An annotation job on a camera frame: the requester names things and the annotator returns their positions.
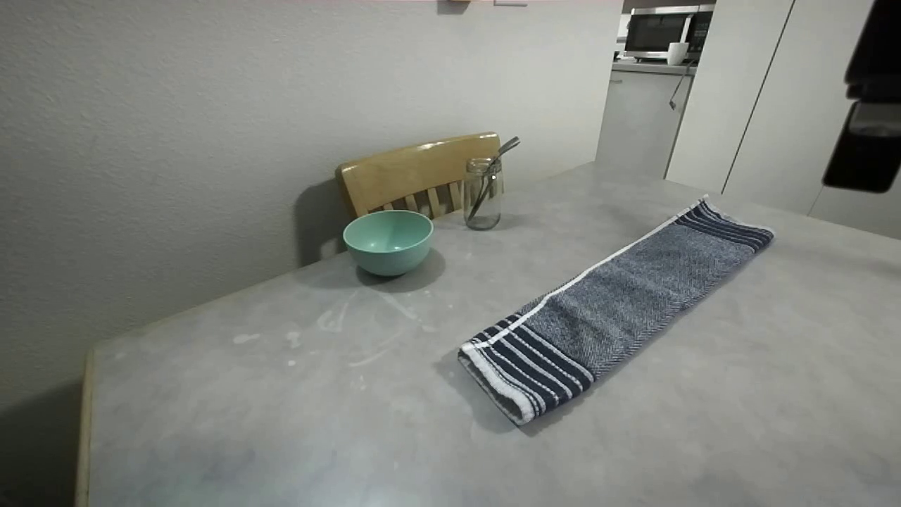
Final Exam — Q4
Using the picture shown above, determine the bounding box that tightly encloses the blue striped towel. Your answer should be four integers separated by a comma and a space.
459, 201, 773, 425

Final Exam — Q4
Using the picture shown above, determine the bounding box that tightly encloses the teal ceramic bowl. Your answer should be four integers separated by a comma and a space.
343, 208, 434, 277

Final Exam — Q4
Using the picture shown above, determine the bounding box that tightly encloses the clear glass jar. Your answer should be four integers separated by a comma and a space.
465, 159, 503, 231

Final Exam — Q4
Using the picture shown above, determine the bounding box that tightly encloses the metal utensil in jar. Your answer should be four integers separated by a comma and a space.
466, 135, 521, 218

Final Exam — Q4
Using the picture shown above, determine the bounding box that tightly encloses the white cabinet with counter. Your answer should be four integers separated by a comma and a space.
597, 62, 692, 180

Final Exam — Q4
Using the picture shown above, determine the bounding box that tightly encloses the microwave oven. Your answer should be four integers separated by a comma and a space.
624, 10, 711, 59

